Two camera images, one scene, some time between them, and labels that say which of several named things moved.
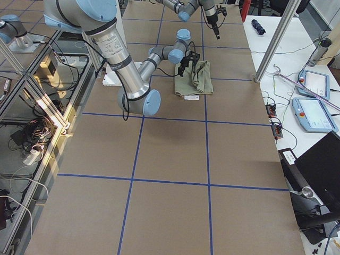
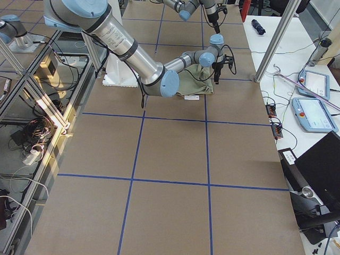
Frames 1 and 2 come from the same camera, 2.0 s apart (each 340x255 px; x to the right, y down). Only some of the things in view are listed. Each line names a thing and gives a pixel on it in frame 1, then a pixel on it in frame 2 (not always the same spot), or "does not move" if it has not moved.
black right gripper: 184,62 → 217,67
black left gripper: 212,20 does not move
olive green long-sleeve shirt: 196,79 does not move
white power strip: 31,157 does not move
